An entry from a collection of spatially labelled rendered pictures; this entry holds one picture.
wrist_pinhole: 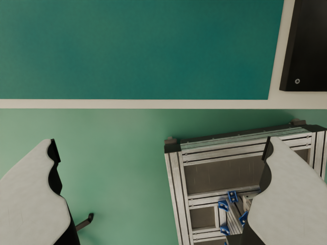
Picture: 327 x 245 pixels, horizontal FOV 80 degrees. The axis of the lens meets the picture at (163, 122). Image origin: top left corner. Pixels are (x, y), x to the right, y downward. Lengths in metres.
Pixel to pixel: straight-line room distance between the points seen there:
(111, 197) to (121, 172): 0.21
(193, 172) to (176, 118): 0.33
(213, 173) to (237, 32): 0.85
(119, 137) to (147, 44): 0.92
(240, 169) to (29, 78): 1.02
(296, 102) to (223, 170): 0.73
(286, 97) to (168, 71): 0.25
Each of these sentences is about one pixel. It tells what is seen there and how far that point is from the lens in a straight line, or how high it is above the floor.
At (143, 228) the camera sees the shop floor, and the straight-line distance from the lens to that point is 1.63.
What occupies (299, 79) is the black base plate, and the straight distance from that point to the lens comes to 0.46.
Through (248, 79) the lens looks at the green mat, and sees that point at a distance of 0.44.
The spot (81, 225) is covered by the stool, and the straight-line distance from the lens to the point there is 1.60.
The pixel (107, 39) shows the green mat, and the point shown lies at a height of 0.75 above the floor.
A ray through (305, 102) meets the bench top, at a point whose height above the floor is 0.75.
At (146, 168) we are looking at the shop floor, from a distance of 1.33.
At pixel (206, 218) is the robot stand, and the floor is 0.21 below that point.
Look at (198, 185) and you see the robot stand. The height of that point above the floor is 0.21.
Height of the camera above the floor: 1.15
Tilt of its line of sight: 73 degrees down
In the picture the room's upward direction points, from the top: 176 degrees clockwise
